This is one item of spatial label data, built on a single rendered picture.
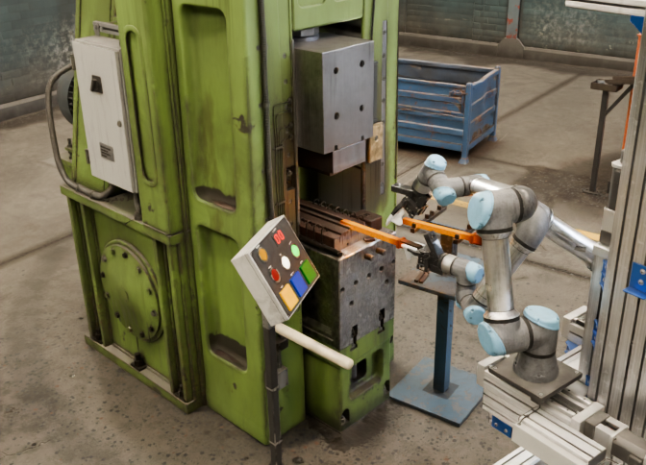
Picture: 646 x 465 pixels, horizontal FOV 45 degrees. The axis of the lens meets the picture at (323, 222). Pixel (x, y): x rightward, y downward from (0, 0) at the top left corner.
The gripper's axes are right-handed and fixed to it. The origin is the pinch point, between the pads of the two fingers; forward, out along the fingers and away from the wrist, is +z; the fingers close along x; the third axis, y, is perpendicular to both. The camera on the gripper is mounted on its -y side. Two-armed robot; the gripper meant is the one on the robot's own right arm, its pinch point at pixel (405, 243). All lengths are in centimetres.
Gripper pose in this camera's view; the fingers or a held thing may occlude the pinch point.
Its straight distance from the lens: 314.0
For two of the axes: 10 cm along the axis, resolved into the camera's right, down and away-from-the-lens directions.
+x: 6.9, -3.2, 6.5
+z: -7.2, -2.7, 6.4
